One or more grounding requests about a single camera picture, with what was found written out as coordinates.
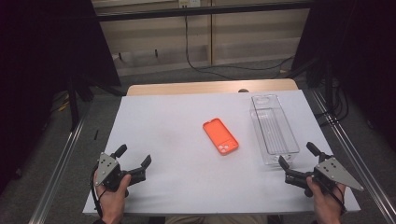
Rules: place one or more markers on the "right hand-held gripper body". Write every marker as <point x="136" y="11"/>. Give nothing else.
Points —
<point x="334" y="172"/>

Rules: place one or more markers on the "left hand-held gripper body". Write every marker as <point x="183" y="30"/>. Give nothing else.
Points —
<point x="107" y="169"/>

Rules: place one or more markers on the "orange phone case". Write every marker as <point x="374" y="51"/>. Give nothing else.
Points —
<point x="220" y="136"/>

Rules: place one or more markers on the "person's left hand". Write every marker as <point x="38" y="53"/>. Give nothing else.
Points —
<point x="112" y="202"/>

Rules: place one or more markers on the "person's right hand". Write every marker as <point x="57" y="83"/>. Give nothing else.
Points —
<point x="325" y="207"/>

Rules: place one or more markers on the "small black stick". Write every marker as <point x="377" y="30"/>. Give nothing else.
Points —
<point x="96" y="134"/>

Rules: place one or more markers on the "clear plastic box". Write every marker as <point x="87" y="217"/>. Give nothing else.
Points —
<point x="274" y="130"/>

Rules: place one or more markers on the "white table board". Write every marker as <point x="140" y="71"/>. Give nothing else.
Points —
<point x="174" y="140"/>

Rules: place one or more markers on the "black metal stand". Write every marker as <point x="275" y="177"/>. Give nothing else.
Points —
<point x="73" y="102"/>

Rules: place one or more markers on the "black stand leg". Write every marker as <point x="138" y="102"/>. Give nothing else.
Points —
<point x="306" y="69"/>

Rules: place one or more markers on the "person's tan trousers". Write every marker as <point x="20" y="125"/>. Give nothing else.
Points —
<point x="214" y="219"/>

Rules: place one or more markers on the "black curtain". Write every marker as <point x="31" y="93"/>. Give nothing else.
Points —
<point x="364" y="46"/>
<point x="37" y="62"/>

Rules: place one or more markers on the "black horizontal bar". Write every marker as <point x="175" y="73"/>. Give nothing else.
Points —
<point x="202" y="11"/>

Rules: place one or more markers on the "aluminium floor rail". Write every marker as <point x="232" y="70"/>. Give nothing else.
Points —
<point x="358" y="161"/>
<point x="59" y="168"/>

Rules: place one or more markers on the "white wall socket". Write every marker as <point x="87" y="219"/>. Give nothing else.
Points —
<point x="189" y="3"/>

